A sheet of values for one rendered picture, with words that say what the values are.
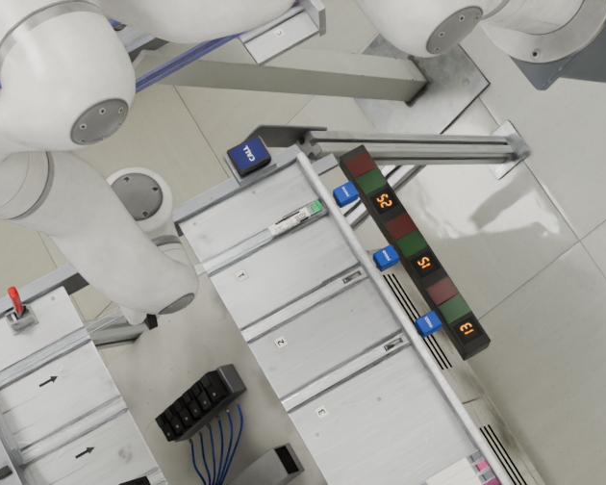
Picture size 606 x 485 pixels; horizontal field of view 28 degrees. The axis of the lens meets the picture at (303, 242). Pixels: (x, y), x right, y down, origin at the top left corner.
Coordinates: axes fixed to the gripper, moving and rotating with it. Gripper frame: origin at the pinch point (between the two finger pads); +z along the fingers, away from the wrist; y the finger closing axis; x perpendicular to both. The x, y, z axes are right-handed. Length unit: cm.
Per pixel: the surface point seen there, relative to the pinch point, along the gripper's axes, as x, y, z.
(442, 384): 29.7, 30.3, -5.8
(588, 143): 94, -2, 31
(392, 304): 29.7, 17.7, -5.9
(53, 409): -15.3, 7.2, 4.2
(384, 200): 37.7, 3.1, -4.1
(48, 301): -9.5, -6.7, 3.1
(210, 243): 13.4, -3.1, -0.8
